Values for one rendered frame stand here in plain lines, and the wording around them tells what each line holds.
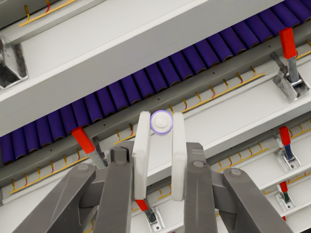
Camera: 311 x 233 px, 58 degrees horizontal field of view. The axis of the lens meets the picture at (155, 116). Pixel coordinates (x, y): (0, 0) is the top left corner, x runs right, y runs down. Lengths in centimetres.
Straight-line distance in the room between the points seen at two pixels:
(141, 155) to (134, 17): 13
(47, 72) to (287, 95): 29
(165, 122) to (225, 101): 20
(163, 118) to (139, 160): 6
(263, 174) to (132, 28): 40
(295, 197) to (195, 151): 59
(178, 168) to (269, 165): 42
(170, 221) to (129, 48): 38
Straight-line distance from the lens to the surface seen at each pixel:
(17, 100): 26
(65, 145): 41
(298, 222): 94
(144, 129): 18
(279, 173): 56
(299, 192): 76
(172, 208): 55
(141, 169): 16
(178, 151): 16
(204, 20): 26
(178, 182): 16
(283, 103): 40
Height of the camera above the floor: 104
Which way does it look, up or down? 47 degrees down
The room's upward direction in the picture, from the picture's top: 28 degrees counter-clockwise
